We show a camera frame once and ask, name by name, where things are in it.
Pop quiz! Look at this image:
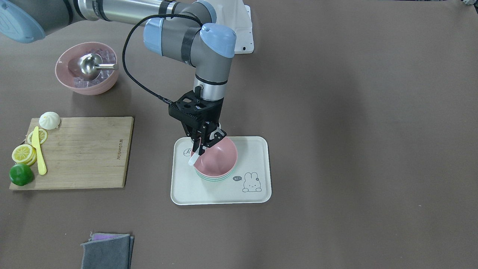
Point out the small pink bowl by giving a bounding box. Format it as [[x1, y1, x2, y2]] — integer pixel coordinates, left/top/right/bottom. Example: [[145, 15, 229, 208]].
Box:
[[193, 137, 238, 177]]

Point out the bamboo cutting board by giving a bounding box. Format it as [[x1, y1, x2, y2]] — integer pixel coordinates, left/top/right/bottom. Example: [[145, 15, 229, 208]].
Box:
[[10, 117, 134, 191]]

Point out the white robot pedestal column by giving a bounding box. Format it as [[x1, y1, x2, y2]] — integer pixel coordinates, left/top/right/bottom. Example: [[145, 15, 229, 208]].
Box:
[[223, 0, 254, 54]]

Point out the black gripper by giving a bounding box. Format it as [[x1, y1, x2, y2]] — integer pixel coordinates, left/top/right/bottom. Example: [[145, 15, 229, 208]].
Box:
[[168, 90, 227, 156]]

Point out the metal ice scoop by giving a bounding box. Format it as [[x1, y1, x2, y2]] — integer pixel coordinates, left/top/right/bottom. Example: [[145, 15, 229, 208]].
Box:
[[67, 53, 118, 81]]

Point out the white rabbit tray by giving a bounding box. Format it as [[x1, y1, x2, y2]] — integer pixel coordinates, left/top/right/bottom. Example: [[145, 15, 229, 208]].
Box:
[[170, 136, 273, 205]]

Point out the yellow plastic knife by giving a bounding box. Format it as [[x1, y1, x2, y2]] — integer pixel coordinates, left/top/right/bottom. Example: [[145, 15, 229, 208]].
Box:
[[31, 126, 47, 175]]

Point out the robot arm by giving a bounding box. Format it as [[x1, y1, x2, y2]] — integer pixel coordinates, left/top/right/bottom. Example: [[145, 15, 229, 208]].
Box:
[[1, 0, 237, 156]]

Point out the green lime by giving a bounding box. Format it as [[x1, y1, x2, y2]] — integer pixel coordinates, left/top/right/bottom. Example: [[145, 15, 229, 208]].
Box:
[[9, 163, 34, 186]]

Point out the large pink bowl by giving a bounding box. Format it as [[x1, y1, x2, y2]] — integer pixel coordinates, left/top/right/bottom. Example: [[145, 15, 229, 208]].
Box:
[[55, 41, 120, 95]]

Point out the white steamed bun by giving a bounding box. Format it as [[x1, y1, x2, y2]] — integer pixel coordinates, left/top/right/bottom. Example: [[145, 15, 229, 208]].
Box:
[[38, 112, 61, 130]]

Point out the top green bowl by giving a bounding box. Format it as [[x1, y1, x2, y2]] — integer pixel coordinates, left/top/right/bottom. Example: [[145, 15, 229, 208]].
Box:
[[195, 170, 234, 182]]

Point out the folded grey cloth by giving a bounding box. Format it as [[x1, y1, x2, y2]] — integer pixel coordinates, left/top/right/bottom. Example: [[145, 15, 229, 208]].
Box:
[[81, 233, 134, 269]]

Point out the white ceramic spoon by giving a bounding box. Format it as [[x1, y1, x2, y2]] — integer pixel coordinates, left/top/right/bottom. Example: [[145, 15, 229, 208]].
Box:
[[188, 133, 224, 167]]

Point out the upper lemon slice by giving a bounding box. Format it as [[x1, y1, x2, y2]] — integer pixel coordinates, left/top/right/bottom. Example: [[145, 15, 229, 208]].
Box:
[[11, 144, 37, 166]]

